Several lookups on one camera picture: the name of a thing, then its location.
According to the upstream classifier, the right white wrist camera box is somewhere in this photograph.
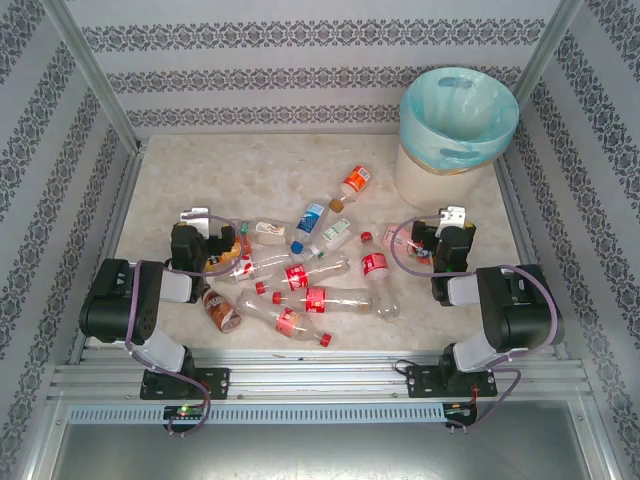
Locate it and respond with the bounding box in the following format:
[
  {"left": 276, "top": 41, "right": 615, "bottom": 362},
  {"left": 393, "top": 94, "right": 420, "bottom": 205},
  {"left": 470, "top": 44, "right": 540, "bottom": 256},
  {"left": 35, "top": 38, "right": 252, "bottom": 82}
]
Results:
[{"left": 438, "top": 204, "right": 469, "bottom": 232}]

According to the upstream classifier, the blue label blue cap bottle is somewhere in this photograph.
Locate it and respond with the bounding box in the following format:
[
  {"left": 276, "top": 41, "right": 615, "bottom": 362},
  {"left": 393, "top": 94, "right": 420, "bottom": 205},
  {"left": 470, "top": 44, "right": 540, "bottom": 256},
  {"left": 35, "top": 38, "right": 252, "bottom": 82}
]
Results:
[{"left": 289, "top": 201, "right": 327, "bottom": 254}]

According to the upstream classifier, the orange label small bottle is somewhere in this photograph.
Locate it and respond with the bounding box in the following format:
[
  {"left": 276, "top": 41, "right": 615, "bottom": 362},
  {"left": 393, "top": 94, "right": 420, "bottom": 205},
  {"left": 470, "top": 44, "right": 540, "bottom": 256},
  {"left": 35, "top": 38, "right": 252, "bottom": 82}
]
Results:
[{"left": 329, "top": 165, "right": 372, "bottom": 211}]

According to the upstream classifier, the steel sheet panel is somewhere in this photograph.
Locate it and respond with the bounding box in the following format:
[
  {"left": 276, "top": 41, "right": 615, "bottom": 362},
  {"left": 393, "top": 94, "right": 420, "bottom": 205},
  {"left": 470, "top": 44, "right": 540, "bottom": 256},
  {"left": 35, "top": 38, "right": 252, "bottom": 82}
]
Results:
[{"left": 47, "top": 422, "right": 591, "bottom": 480}]

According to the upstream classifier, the green cap white label bottle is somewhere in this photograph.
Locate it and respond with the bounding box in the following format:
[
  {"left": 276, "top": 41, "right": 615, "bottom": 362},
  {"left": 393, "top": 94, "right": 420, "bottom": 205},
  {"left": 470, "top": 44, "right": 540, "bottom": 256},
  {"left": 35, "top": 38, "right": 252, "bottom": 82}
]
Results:
[{"left": 238, "top": 219, "right": 291, "bottom": 246}]

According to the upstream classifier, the left small circuit board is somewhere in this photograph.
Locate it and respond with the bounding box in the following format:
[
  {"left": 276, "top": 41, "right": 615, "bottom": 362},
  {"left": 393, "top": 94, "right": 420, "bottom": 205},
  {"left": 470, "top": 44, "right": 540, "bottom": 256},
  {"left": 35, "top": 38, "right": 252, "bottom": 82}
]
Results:
[{"left": 163, "top": 404, "right": 207, "bottom": 420}]

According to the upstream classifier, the aluminium side rail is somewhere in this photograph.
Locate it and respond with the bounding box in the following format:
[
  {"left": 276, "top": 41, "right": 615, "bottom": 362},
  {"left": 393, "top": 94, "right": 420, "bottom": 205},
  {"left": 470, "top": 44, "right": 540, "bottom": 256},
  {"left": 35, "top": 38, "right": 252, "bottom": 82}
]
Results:
[
  {"left": 67, "top": 142, "right": 146, "bottom": 364},
  {"left": 492, "top": 149, "right": 569, "bottom": 359}
]

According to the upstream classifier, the white cap clear water bottle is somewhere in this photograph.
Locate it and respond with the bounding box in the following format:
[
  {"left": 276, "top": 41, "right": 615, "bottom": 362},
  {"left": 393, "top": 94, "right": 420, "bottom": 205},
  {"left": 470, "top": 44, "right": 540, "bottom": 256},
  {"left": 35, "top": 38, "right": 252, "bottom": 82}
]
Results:
[{"left": 212, "top": 247, "right": 292, "bottom": 286}]

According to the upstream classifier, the aluminium frame post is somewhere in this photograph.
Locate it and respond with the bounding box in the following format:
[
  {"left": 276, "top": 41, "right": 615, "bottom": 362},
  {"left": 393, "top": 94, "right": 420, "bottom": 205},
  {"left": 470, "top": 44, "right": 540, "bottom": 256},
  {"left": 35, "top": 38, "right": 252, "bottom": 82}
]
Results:
[
  {"left": 42, "top": 0, "right": 147, "bottom": 151},
  {"left": 510, "top": 0, "right": 584, "bottom": 106}
]

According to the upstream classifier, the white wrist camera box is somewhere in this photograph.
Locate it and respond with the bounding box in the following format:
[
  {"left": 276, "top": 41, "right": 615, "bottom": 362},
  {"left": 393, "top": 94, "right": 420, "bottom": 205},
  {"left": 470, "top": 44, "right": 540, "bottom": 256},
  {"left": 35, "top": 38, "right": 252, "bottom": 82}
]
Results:
[
  {"left": 179, "top": 204, "right": 214, "bottom": 236},
  {"left": 438, "top": 204, "right": 469, "bottom": 232}
]

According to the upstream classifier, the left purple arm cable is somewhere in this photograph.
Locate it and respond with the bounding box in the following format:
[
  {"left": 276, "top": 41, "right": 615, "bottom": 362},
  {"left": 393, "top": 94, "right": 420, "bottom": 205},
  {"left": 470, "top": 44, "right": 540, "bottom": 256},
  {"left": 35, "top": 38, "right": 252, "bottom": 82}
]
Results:
[{"left": 123, "top": 214, "right": 251, "bottom": 437}]

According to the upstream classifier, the black mount plate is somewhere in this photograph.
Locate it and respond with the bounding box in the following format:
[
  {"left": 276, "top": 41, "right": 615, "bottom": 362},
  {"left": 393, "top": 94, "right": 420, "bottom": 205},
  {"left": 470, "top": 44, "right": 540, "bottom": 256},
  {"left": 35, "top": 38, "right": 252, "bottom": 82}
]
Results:
[
  {"left": 405, "top": 363, "right": 500, "bottom": 400},
  {"left": 139, "top": 367, "right": 232, "bottom": 401}
]

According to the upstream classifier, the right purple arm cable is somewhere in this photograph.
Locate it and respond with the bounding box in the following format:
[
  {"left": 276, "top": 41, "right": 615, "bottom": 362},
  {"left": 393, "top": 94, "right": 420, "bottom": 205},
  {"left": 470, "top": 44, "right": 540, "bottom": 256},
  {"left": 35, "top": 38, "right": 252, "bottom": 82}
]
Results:
[{"left": 391, "top": 214, "right": 565, "bottom": 431}]

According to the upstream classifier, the slotted grey cable tray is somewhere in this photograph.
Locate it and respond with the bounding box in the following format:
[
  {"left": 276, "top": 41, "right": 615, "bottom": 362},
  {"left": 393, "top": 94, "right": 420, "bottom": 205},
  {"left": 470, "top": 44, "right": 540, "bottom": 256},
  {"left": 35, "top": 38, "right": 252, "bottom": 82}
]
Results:
[{"left": 67, "top": 402, "right": 449, "bottom": 426}]

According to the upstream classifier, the white bin with teal liner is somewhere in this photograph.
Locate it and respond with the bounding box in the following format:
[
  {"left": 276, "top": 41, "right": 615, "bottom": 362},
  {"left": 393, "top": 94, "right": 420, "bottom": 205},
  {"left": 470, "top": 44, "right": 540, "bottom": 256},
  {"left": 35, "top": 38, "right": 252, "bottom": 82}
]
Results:
[{"left": 398, "top": 67, "right": 521, "bottom": 176}]

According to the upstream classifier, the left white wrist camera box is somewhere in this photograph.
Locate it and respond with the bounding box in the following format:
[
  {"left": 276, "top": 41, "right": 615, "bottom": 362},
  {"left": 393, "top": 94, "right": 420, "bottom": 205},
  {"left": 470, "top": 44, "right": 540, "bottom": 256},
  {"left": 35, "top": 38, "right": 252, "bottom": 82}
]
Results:
[{"left": 179, "top": 204, "right": 214, "bottom": 236}]

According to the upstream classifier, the right black mount plate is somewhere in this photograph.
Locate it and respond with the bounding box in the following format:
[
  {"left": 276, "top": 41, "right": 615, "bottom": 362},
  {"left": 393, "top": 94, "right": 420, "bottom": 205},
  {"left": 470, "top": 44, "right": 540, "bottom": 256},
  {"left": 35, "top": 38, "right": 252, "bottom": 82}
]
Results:
[{"left": 405, "top": 363, "right": 500, "bottom": 400}]

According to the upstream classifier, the small circuit board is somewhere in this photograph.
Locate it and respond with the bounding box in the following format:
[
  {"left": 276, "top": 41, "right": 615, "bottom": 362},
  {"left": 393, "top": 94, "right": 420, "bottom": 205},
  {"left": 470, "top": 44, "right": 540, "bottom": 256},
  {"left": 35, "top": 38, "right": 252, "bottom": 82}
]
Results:
[
  {"left": 443, "top": 401, "right": 479, "bottom": 419},
  {"left": 163, "top": 404, "right": 207, "bottom": 420}
]

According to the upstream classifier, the orange juice bottle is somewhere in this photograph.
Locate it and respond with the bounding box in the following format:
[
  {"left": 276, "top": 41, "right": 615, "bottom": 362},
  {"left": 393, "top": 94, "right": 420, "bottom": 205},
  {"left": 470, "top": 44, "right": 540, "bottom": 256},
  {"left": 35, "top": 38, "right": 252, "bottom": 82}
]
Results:
[{"left": 227, "top": 234, "right": 254, "bottom": 264}]

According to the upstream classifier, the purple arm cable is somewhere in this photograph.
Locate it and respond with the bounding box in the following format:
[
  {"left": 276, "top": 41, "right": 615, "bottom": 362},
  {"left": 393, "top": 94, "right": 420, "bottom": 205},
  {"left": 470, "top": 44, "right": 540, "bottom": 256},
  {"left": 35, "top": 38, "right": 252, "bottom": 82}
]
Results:
[
  {"left": 123, "top": 214, "right": 251, "bottom": 437},
  {"left": 391, "top": 214, "right": 565, "bottom": 431}
]

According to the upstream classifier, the right small circuit board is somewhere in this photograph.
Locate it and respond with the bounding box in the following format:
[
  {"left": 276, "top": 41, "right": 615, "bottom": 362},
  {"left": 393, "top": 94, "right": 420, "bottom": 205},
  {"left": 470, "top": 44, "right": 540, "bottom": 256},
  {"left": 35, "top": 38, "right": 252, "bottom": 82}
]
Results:
[{"left": 443, "top": 401, "right": 479, "bottom": 419}]

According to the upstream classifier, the brown label bottle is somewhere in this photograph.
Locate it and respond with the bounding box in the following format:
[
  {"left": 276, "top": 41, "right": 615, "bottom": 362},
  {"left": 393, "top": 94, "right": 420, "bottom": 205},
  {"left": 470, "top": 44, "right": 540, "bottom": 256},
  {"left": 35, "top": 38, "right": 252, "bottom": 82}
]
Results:
[{"left": 201, "top": 284, "right": 242, "bottom": 334}]

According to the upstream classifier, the left black mount plate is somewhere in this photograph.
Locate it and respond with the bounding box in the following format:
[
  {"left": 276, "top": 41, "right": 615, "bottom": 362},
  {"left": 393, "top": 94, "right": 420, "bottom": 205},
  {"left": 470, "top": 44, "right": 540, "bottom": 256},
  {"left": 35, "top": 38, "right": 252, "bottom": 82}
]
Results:
[{"left": 139, "top": 367, "right": 232, "bottom": 401}]

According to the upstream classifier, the pink plastic bottle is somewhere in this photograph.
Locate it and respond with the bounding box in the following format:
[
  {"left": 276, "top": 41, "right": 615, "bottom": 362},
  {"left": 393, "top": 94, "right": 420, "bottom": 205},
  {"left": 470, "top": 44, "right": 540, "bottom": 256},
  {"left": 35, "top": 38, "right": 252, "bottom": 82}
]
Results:
[{"left": 382, "top": 223, "right": 436, "bottom": 266}]

